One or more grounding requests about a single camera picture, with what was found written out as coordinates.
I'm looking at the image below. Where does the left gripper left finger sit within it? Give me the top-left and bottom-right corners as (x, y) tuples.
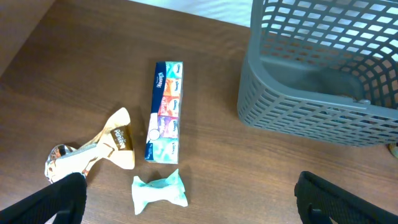
(1, 173), (87, 224)

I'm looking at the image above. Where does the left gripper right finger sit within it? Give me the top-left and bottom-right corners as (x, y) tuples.
(294, 171), (397, 224)

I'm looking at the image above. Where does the grey plastic basket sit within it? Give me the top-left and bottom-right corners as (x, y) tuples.
(237, 0), (397, 146)

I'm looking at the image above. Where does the crumpled brown snack bag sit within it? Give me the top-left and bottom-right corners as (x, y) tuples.
(44, 107), (135, 183)

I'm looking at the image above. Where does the teal tissue packet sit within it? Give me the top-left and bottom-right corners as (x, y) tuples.
(131, 169), (188, 215)

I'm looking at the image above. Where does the Kleenex tissue multipack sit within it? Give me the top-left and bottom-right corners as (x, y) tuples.
(145, 62), (183, 164)

